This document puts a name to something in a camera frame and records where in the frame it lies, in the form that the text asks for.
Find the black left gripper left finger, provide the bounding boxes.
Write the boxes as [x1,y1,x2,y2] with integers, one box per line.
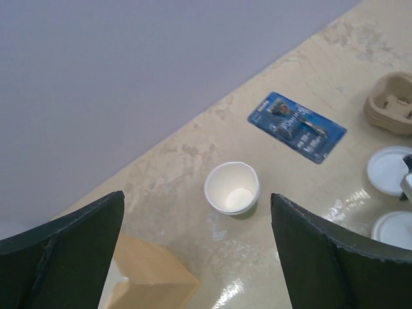
[1,191,125,308]

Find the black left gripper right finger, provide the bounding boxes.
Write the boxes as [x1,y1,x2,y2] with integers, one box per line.
[270,193,411,308]

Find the white plastic cup lid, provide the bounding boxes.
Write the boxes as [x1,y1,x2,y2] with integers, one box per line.
[371,211,412,250]

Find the brown paper bag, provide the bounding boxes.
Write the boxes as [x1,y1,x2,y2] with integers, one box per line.
[98,234,200,308]

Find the blue razor blister pack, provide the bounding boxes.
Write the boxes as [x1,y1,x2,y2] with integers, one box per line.
[247,92,347,164]

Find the stack of white lids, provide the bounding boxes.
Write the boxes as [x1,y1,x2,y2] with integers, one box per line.
[366,146,411,198]

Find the stacked green paper cups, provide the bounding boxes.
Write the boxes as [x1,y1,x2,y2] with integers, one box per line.
[203,162,261,216]

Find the brown pulp cup carrier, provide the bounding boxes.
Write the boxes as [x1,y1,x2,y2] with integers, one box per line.
[364,71,411,136]

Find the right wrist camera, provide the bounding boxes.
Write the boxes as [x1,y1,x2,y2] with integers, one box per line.
[399,154,412,201]

